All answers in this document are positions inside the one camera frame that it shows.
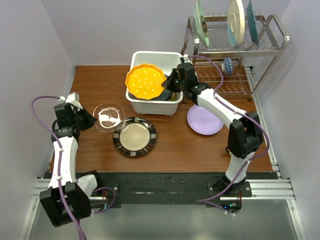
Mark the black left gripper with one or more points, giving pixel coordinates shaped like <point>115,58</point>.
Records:
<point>90,120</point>

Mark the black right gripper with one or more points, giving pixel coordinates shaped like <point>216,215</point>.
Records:
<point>168,84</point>

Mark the grey blue ceramic plate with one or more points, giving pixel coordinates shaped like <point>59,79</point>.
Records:
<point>164,96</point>

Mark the woven bamboo plate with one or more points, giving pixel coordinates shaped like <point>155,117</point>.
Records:
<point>175,97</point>

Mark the clear glass plate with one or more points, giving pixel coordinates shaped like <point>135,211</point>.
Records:
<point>109,116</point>

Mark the orange polka dot plate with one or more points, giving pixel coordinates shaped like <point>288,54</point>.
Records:
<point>144,81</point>

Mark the lavender plate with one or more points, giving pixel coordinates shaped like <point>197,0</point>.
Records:
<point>203,121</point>

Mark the black gold striped plate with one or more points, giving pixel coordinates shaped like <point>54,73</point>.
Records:
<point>136,138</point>

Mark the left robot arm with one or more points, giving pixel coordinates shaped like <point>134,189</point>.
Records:
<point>66,193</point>

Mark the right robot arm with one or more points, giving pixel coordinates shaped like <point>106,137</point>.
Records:
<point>245,133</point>

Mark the white plastic bin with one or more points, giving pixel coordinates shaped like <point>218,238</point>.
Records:
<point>166,61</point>

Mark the blue zigzag bowl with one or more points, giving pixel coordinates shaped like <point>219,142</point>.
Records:
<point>227,66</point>

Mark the mint plate in rack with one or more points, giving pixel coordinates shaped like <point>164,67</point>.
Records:
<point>201,24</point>

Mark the cream blue spiral plate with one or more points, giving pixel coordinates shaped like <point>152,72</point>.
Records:
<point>236,23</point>

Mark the metal dish rack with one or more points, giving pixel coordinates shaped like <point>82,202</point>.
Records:
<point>251,62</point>

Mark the teal plate in rack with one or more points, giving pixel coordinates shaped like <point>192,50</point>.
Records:
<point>251,20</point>

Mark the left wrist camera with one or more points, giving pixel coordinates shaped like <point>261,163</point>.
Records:
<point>73,99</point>

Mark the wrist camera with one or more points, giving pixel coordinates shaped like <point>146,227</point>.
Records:
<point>185,59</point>
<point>73,99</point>

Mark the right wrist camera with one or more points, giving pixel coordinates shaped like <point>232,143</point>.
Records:
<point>185,59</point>

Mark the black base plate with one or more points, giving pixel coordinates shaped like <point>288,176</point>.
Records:
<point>148,189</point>

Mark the aluminium frame rail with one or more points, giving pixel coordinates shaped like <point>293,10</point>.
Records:
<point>269,213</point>

